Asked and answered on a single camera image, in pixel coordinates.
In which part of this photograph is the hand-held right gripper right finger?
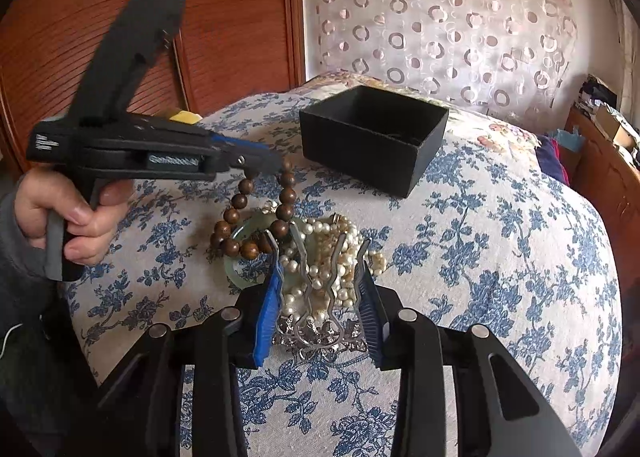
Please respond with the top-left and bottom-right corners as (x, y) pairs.
(352, 257), (583, 457)

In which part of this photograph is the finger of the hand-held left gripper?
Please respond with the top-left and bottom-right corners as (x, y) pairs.
(207, 133), (267, 156)
(220, 150), (284, 178)

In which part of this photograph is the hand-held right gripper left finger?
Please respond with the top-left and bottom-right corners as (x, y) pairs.
(95, 257), (286, 457)

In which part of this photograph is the brown wooden bead bracelet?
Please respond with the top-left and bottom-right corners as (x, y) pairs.
(210, 160), (298, 260)

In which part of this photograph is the silver hair comb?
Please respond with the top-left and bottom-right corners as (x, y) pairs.
(265, 229), (373, 363)

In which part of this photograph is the pale green jade bangle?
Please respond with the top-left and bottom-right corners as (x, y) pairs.
(222, 214), (306, 288)

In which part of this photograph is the pearl necklace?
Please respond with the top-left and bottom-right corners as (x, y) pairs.
(260, 214), (388, 318)

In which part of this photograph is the black box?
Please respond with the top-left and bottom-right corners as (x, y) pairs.
(298, 84), (450, 199)

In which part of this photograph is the person's left forearm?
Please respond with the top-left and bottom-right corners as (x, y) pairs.
(0, 187), (108, 457)

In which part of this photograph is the person's left hand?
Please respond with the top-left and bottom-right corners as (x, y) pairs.
(14, 170), (133, 268)

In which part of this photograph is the blue floral cloth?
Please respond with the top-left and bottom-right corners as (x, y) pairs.
(62, 92), (623, 457)

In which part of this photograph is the wooden wardrobe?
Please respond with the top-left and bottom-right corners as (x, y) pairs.
(0, 0), (306, 178)

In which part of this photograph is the sheer curtain with circles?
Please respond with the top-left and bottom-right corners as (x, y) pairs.
(300, 0), (601, 123)

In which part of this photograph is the navy blanket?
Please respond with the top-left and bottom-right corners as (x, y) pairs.
(537, 134), (571, 185)

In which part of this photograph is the wooden cabinet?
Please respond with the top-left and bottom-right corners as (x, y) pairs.
(562, 104), (633, 263)

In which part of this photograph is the cardboard box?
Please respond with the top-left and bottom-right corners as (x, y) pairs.
(592, 102), (638, 148)

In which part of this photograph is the pile of clothes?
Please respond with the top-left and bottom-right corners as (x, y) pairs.
(580, 74), (621, 113)

